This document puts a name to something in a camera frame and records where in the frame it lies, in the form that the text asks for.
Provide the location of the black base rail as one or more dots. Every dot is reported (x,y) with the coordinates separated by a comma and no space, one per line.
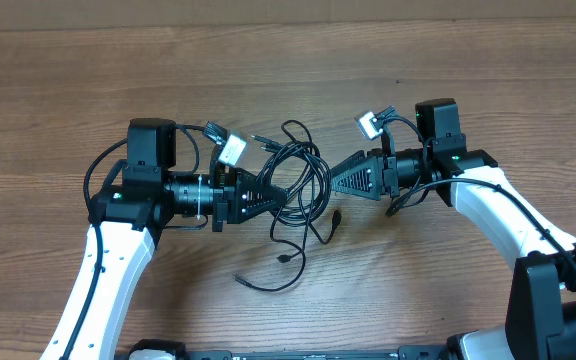
(175,350)

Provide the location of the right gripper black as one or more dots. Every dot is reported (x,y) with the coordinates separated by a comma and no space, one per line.
(375,174)

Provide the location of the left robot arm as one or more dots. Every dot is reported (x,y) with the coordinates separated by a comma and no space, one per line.
(139,197)

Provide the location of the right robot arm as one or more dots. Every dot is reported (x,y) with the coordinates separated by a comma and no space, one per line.
(540,320)

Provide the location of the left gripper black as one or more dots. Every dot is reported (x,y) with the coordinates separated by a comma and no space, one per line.
(228,190)

